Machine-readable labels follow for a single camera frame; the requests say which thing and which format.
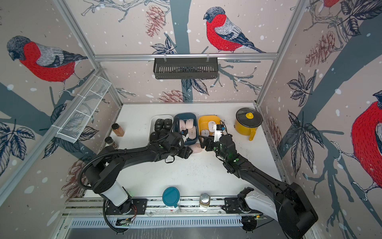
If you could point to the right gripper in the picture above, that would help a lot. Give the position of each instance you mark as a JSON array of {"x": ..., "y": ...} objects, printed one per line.
[{"x": 211, "y": 139}]

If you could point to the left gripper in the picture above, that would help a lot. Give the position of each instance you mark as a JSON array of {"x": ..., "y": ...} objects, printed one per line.
[{"x": 186, "y": 152}]

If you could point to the black mouse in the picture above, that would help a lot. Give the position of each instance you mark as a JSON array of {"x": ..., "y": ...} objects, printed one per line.
[
  {"x": 154, "y": 136},
  {"x": 168, "y": 123},
  {"x": 158, "y": 124},
  {"x": 163, "y": 132}
]

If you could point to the pink mouse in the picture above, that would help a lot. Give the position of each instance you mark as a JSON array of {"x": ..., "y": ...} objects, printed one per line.
[
  {"x": 189, "y": 123},
  {"x": 196, "y": 148},
  {"x": 182, "y": 125},
  {"x": 192, "y": 133}
]

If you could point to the white mouse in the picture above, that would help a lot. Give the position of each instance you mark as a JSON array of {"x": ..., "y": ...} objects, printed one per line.
[
  {"x": 212, "y": 126},
  {"x": 205, "y": 132}
]

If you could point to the pink mouse top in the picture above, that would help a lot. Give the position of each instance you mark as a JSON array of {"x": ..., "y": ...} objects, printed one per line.
[{"x": 196, "y": 148}]

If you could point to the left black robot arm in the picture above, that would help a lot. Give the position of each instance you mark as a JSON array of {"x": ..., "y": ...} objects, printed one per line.
[{"x": 101, "y": 173}]

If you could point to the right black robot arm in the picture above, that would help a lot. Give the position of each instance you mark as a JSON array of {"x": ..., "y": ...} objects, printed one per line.
[{"x": 295, "y": 212}]

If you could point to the white storage box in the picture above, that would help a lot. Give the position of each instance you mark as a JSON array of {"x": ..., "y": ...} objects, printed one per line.
[{"x": 151, "y": 129}]

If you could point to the teal storage box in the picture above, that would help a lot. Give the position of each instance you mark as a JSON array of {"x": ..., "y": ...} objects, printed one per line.
[{"x": 184, "y": 133}]

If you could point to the yellow storage box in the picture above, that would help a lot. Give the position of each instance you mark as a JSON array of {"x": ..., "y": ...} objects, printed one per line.
[{"x": 203, "y": 124}]

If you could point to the yellow pot with black lid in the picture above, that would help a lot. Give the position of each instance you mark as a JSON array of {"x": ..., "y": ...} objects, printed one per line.
[{"x": 247, "y": 122}]

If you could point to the teal round lid container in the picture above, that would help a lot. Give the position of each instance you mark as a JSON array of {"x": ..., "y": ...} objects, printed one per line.
[{"x": 171, "y": 197}]

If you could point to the small glass jar silver lid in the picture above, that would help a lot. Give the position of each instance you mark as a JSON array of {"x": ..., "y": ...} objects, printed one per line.
[{"x": 204, "y": 200}]

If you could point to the brown spice bottle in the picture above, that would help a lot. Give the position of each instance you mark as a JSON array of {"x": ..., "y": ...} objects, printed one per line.
[{"x": 118, "y": 130}]

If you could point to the dark spice bottle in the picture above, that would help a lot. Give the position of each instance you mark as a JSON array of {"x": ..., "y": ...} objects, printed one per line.
[{"x": 110, "y": 141}]

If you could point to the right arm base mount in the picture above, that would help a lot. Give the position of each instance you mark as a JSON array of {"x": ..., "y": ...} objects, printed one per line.
[{"x": 238, "y": 205}]

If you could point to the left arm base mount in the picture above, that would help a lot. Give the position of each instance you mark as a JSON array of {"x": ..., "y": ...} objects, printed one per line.
[{"x": 133, "y": 206}]

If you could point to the black hanging wire basket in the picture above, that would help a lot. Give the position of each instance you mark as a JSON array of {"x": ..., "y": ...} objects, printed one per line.
[{"x": 185, "y": 68}]

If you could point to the white wire mesh shelf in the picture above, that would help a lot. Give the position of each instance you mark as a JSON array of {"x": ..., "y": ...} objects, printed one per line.
[{"x": 89, "y": 99}]

